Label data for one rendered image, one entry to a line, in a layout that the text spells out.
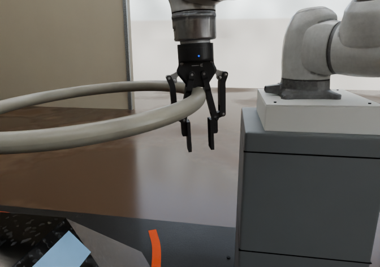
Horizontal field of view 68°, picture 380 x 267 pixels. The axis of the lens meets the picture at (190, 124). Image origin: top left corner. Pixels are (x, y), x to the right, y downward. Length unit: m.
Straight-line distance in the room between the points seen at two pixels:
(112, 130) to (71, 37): 5.33
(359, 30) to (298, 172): 0.41
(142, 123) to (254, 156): 0.52
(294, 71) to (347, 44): 0.17
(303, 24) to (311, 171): 0.43
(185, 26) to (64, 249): 0.42
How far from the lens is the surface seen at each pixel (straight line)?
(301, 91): 0.96
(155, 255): 1.60
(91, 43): 5.51
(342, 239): 1.03
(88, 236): 0.44
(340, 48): 0.90
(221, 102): 0.62
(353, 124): 0.92
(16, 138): 0.42
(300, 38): 0.95
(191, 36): 0.57
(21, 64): 6.31
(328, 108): 0.88
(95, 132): 0.39
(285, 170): 0.89
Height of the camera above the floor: 1.03
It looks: 14 degrees down
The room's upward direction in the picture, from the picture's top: straight up
